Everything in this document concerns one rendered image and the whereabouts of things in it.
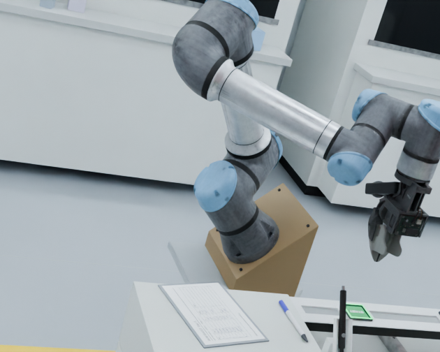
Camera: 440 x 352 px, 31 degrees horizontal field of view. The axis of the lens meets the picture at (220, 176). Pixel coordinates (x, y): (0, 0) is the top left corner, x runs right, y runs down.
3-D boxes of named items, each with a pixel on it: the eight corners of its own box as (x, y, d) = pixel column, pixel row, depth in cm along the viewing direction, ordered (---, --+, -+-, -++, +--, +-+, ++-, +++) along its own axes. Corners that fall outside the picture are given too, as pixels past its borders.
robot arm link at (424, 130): (423, 93, 158) (463, 109, 155) (404, 143, 162) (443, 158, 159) (413, 98, 152) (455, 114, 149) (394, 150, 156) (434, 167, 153)
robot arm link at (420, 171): (396, 145, 159) (429, 151, 162) (388, 165, 161) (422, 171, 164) (413, 160, 153) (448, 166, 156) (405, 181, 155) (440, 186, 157)
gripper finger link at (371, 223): (365, 240, 164) (379, 203, 161) (362, 236, 166) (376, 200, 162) (385, 242, 166) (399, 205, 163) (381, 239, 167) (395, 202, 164)
